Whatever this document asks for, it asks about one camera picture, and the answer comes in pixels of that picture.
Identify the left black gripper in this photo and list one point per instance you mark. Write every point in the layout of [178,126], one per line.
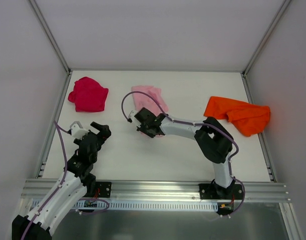
[92,136]

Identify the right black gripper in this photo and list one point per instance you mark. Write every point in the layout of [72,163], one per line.
[146,122]

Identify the pink t shirt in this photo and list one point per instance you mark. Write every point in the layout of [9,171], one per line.
[148,97]

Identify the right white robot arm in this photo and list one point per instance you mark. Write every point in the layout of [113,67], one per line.
[214,141]

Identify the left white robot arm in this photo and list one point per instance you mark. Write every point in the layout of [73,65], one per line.
[75,182]

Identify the red t shirt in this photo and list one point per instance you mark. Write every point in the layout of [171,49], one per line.
[88,95]

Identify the orange t shirt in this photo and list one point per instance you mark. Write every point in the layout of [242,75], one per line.
[248,119]

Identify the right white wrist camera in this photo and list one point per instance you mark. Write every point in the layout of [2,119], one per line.
[131,117]

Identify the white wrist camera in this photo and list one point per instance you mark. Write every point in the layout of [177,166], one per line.
[131,117]
[77,131]

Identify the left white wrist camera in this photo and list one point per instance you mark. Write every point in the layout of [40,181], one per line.
[77,131]

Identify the left aluminium side rail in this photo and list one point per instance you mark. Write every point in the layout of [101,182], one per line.
[52,128]

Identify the aluminium side rail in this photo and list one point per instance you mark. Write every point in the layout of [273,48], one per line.
[52,128]
[261,135]

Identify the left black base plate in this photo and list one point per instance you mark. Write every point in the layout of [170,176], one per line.
[99,189]

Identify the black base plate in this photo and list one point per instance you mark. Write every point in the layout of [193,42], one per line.
[99,189]
[211,191]

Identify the white slotted cable duct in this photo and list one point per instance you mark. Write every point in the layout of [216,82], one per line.
[123,205]

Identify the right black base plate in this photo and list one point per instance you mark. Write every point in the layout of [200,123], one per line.
[211,191]

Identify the aluminium front rail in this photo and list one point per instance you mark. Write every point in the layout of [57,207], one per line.
[256,192]

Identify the right aluminium side rail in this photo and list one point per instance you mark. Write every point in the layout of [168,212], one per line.
[261,135]

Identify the left aluminium frame post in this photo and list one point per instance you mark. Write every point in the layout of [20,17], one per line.
[49,35]

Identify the aluminium frame post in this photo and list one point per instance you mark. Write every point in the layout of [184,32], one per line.
[268,33]
[49,35]

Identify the right aluminium frame post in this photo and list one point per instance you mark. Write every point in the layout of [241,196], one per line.
[268,33]

